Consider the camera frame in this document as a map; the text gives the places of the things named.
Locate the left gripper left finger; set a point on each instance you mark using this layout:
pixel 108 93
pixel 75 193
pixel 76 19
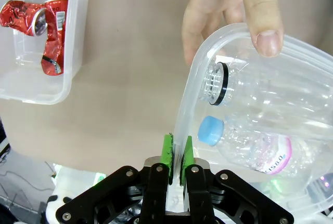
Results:
pixel 153 192

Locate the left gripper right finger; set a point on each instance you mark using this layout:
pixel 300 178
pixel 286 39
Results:
pixel 199 192

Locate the large clear plastic bin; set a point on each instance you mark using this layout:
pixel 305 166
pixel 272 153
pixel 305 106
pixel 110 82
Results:
pixel 187 91

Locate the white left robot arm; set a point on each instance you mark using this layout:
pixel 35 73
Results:
pixel 75 179

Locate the person's bare hand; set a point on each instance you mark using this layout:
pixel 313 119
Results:
pixel 218 0

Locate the clear bottle with blue cap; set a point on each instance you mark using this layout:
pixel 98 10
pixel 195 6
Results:
pixel 210 130

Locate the small clear plastic bin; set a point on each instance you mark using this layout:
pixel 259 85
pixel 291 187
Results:
pixel 75 39

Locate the crushed red can with barcode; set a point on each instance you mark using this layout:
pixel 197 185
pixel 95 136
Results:
pixel 54 39

